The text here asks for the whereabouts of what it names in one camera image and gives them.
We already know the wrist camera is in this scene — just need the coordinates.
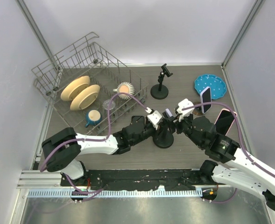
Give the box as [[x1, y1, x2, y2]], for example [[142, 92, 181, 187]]
[[175, 98, 194, 122], [145, 107, 163, 130]]

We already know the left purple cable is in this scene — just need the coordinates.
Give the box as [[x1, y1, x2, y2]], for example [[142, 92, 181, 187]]
[[40, 92, 152, 173]]

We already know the black phone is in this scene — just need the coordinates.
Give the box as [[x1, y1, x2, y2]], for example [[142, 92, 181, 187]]
[[130, 115, 145, 129]]

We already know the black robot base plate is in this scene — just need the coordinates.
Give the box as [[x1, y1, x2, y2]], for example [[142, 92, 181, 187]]
[[73, 169, 216, 191]]

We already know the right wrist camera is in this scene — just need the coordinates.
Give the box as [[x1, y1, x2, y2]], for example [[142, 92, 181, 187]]
[[175, 98, 194, 122]]

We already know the wooden base phone stand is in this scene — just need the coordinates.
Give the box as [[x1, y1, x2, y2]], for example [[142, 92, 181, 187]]
[[192, 107, 203, 116]]

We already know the purple case phone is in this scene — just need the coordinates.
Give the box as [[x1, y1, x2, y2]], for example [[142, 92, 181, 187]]
[[165, 108, 173, 119]]

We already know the purple cable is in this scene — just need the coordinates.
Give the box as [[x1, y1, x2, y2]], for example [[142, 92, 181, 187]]
[[183, 100, 275, 182], [40, 92, 152, 173]]

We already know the ribbed white mug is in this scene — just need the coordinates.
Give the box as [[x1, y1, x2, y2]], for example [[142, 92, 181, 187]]
[[113, 82, 135, 100]]

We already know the black phone stand short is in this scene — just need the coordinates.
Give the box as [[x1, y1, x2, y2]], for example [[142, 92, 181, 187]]
[[150, 63, 173, 100]]

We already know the grey wire dish rack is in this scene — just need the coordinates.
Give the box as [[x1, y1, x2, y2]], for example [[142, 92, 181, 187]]
[[32, 32, 148, 135]]

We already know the blue mug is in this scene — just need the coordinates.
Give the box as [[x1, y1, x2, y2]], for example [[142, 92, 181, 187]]
[[85, 110, 102, 128]]

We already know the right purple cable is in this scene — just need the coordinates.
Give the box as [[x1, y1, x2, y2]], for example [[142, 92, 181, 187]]
[[183, 100, 275, 182]]

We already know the blue polka dot plate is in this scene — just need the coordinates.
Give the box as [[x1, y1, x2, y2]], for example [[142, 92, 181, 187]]
[[194, 74, 227, 100]]

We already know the pink case phone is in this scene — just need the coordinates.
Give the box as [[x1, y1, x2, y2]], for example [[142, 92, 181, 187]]
[[215, 109, 235, 135]]

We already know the black phone stand tall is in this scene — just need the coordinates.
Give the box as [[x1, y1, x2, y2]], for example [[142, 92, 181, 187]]
[[153, 119, 174, 148]]

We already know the clear glass cup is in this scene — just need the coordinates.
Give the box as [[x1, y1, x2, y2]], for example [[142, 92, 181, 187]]
[[102, 99, 116, 111]]

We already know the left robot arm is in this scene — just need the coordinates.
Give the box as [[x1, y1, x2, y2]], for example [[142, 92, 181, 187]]
[[40, 122, 160, 186]]

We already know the beige plate front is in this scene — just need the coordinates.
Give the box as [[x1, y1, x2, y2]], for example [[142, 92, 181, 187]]
[[70, 84, 100, 111]]

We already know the lavender phone on wooden stand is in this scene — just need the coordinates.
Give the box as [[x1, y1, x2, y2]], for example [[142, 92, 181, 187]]
[[200, 86, 212, 114]]

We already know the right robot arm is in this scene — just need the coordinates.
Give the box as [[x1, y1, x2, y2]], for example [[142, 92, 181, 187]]
[[174, 115, 275, 211]]

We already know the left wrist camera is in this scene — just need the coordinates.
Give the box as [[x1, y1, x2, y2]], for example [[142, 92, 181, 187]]
[[145, 107, 163, 130]]

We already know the beige plate rear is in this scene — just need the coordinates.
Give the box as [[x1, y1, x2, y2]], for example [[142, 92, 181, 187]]
[[60, 76, 90, 101]]

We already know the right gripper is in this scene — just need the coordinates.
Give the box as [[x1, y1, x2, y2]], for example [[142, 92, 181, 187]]
[[165, 111, 204, 148]]

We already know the beige plate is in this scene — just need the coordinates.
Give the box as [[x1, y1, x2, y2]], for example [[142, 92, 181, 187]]
[[70, 84, 100, 111], [60, 76, 90, 101]]

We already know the white cable duct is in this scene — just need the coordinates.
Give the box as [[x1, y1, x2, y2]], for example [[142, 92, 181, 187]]
[[28, 188, 203, 198]]

